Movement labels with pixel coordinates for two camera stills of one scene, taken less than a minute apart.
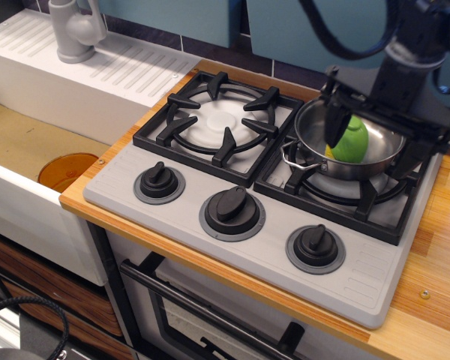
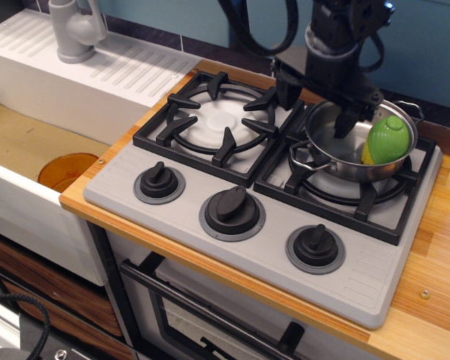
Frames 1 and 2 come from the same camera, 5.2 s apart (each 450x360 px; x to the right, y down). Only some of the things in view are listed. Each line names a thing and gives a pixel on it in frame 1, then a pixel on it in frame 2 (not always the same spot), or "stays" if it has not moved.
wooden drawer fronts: (94, 329) stays
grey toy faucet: (77, 34) stays
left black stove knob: (160, 184) stays
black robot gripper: (432, 121) -> (337, 79)
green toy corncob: (352, 145) -> (388, 142)
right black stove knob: (316, 249) stays
